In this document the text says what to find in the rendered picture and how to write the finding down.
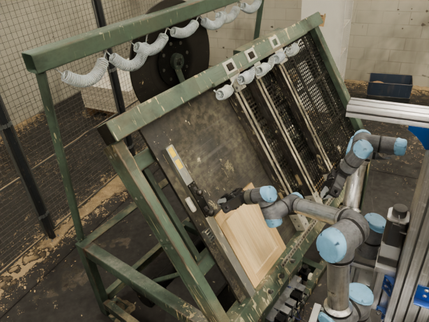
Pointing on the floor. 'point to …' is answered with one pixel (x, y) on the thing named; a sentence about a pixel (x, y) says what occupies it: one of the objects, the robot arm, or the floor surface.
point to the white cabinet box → (332, 26)
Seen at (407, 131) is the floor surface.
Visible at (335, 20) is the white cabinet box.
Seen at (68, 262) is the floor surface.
